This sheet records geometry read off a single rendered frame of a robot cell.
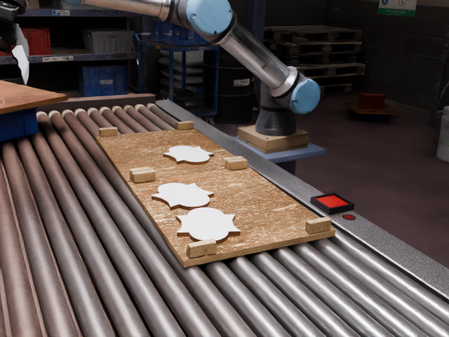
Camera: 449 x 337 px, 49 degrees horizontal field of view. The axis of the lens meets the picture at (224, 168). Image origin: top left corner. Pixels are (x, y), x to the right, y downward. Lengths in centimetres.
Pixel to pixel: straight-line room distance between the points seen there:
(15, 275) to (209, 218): 39
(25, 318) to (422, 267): 73
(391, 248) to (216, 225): 37
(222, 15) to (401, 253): 79
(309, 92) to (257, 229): 68
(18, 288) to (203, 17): 86
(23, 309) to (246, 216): 50
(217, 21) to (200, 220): 61
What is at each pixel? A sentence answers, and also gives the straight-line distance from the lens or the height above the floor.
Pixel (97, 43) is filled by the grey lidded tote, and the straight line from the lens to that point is 562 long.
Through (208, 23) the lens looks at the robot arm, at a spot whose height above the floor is 131.
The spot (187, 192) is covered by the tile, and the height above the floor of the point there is 95.
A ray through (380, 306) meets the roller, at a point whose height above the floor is 92.
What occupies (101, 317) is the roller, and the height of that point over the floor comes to 92.
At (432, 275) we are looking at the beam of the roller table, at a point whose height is 92.
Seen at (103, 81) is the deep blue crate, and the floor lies 33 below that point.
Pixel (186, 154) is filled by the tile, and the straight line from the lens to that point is 145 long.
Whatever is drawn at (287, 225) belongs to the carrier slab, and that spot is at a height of 94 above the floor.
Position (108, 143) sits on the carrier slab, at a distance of 159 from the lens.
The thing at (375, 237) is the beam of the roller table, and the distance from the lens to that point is 114.
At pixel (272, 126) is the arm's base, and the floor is 95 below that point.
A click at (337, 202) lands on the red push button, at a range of 124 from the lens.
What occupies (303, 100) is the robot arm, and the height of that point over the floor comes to 108.
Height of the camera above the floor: 142
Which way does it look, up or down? 21 degrees down
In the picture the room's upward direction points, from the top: 2 degrees clockwise
